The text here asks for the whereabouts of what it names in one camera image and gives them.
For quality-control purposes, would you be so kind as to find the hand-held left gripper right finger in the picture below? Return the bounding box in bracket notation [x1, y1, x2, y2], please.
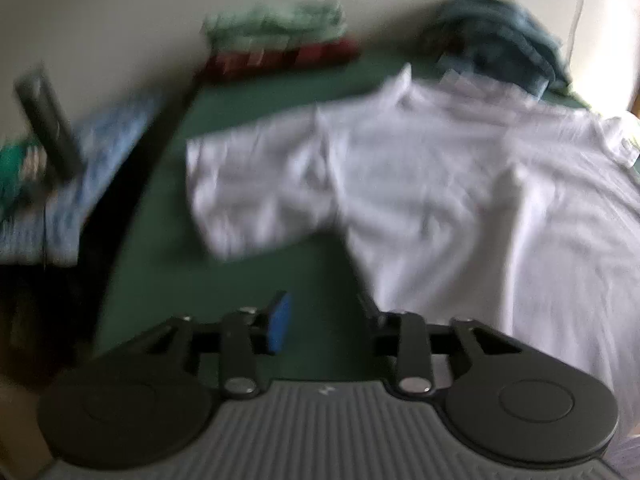
[357, 292, 506, 398]

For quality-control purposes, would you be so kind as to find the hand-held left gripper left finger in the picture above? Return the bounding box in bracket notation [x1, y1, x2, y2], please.
[155, 290, 293, 401]

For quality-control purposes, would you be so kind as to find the white shirt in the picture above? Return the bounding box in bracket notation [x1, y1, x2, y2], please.
[185, 62, 640, 480]

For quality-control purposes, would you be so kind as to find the blue patterned pillow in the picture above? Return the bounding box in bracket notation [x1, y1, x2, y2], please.
[0, 92, 166, 266]

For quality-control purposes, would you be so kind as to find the dark red folded garment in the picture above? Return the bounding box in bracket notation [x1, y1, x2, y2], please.
[197, 37, 361, 86]

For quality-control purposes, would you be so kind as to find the green striped folded shirt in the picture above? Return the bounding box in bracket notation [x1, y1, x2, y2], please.
[202, 0, 348, 53]

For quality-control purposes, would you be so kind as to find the green and white cloth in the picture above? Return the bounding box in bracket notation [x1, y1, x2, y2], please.
[0, 142, 48, 216]

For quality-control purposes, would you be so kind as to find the dark grey cylinder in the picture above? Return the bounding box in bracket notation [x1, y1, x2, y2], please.
[14, 65, 86, 183]

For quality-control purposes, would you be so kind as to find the blue towel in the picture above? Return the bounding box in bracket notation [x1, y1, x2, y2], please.
[425, 0, 573, 96]

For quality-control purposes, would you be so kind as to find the wall cable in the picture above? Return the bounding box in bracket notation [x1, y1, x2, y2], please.
[567, 0, 588, 56]

